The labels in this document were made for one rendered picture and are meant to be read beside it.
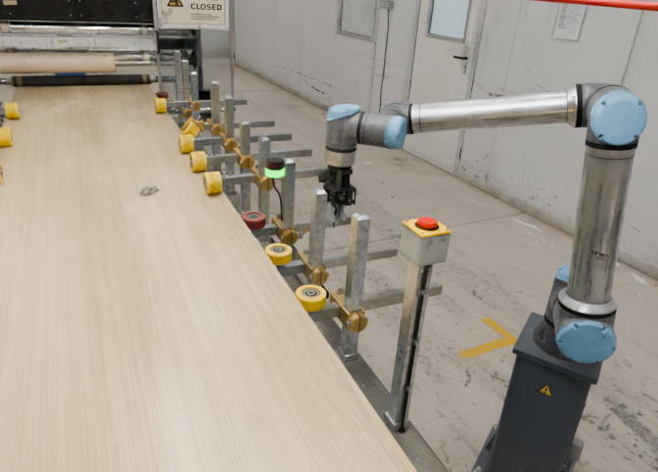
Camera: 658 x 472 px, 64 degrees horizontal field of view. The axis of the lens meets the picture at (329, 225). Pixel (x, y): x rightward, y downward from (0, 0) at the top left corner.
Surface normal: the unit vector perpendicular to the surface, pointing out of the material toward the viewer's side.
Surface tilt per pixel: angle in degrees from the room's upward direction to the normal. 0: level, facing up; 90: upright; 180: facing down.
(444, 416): 0
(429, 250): 90
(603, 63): 90
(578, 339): 95
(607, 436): 0
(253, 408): 0
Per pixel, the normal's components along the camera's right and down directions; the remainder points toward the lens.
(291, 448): 0.06, -0.90
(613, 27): -0.89, 0.15
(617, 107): -0.30, 0.27
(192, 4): 0.41, 0.41
